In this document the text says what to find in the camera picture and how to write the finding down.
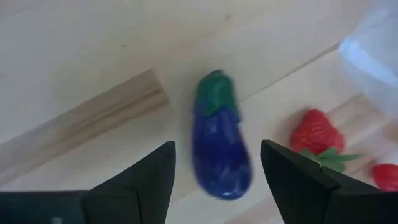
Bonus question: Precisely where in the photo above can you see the red cherry green stem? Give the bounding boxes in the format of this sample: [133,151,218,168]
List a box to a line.
[371,163,398,192]

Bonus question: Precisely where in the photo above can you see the clear plastic tupperware container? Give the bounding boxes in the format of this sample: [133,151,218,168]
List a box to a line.
[337,0,398,119]

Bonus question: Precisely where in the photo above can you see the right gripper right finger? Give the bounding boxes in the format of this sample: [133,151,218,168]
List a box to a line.
[259,139,398,224]

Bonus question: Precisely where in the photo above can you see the red strawberry green leaves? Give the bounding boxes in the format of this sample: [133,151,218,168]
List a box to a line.
[290,108,363,174]

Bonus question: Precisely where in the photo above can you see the purple eggplant green cap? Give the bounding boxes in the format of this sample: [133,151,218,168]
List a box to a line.
[191,68,253,201]

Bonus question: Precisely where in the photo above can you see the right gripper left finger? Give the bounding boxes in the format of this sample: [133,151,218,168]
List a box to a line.
[0,140,177,224]

